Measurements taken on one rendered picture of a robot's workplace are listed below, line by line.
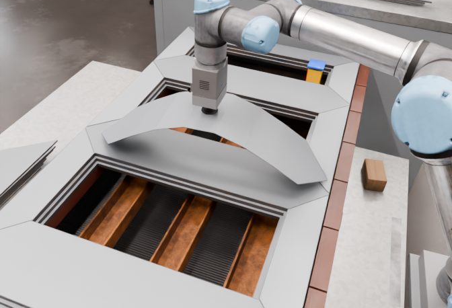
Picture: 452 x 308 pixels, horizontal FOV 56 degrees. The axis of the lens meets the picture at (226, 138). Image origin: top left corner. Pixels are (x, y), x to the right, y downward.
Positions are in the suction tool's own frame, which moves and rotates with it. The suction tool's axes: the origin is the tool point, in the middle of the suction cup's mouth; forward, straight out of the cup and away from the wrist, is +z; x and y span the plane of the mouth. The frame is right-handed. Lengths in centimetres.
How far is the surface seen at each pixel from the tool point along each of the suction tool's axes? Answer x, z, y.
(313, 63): 20, 12, -59
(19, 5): -270, 99, -228
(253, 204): 16.2, 17.0, 11.2
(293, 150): 22.8, 7.9, -2.4
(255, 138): 13.3, 2.2, 2.9
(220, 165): 4.1, 15.7, 1.4
